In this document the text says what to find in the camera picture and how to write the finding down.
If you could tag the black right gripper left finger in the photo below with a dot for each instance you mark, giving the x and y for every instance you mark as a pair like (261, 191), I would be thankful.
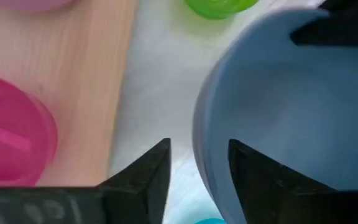
(129, 199)

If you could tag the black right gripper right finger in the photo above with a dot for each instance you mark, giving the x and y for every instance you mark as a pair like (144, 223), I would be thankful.
(275, 199)

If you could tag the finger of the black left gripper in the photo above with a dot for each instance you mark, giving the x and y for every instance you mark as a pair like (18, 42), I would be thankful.
(340, 32)
(353, 4)

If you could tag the blue plastic bowl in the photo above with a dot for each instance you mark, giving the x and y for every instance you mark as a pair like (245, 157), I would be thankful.
(291, 109)

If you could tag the green translucent plastic bowl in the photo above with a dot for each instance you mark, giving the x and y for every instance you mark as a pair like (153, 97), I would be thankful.
(219, 7)

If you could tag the pink translucent plastic bowl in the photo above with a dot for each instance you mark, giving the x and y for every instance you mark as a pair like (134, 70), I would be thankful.
(8, 130)

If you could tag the teal plastic bowl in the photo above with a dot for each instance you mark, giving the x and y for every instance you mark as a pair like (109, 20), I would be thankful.
(211, 221)

